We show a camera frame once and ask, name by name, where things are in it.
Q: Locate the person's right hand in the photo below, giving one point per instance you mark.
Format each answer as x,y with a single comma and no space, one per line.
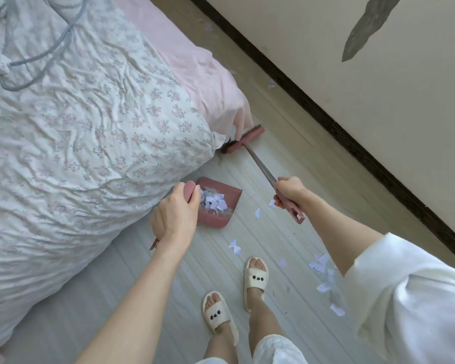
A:
292,193

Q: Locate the person's left hand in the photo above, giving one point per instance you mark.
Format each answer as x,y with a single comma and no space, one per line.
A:
176,217

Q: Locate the person's right thumb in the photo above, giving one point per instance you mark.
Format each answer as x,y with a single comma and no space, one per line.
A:
286,180

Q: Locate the person's left thumb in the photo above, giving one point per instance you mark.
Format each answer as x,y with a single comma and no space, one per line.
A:
182,193

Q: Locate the pink dustpan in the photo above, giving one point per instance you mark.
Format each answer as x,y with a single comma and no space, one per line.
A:
233,195

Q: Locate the pink broom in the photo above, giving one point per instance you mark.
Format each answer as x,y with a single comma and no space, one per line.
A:
246,139

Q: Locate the person's right forearm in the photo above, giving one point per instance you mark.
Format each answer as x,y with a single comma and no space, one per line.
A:
337,231

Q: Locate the person's left forearm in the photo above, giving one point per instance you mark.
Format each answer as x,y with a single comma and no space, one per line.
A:
136,299

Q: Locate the pile of paper scraps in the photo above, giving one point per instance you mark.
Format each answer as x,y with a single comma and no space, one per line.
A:
212,200

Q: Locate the dark baseboard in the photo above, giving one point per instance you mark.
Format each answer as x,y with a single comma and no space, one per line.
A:
349,140

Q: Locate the scattered white paper bits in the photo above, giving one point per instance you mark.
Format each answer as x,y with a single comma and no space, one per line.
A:
322,267

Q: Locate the cream slipper with black dots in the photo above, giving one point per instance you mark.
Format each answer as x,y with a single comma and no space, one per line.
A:
254,286
222,324

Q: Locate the floral white duvet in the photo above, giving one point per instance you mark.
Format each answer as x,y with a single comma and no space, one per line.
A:
79,147

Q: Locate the pink bed sheet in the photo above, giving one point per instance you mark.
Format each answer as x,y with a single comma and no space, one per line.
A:
197,68

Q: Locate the person's right leg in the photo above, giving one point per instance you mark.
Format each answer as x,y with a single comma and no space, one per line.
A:
263,318

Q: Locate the person's leg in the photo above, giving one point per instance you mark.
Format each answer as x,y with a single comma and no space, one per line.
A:
263,318
222,346

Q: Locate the person's left leg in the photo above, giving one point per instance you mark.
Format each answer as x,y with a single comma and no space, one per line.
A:
222,346

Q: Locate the white shorts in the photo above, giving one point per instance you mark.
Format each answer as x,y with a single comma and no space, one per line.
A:
276,352

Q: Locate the white shirt sleeve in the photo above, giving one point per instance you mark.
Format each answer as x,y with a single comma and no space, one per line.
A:
409,307

